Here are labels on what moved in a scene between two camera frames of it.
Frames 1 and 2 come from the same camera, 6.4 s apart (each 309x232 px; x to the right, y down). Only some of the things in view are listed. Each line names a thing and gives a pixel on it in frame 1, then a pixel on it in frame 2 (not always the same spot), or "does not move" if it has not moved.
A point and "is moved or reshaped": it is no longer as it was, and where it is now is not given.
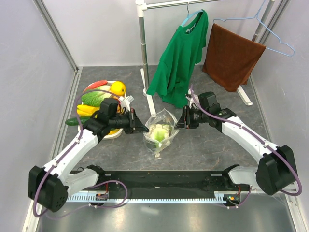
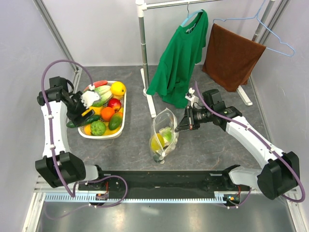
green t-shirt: [172, 76] does not move
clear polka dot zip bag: [161, 130] is moved or reshaped
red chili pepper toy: [96, 84] does not move
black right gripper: [185, 122] does not move
